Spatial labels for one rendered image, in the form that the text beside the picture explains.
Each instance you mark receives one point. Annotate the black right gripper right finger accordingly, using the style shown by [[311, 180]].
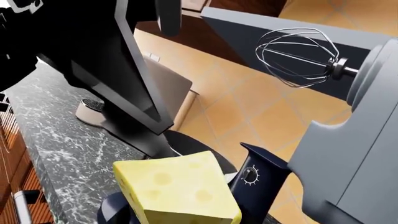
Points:
[[169, 18]]

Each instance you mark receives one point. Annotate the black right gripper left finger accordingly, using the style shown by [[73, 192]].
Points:
[[102, 70]]

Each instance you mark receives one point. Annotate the yellow cheese wedge with holes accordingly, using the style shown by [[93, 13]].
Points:
[[177, 186]]

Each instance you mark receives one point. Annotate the grey and navy stand mixer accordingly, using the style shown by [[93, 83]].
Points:
[[342, 163]]

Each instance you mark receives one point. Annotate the small beige round grille object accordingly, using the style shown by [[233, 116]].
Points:
[[88, 114]]

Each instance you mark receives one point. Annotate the beige box appliance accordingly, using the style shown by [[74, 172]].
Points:
[[168, 81]]

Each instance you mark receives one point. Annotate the brown wooden drawer cabinet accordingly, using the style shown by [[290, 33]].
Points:
[[12, 144]]

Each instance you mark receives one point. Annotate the white wall outlet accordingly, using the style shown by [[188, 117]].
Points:
[[154, 56]]

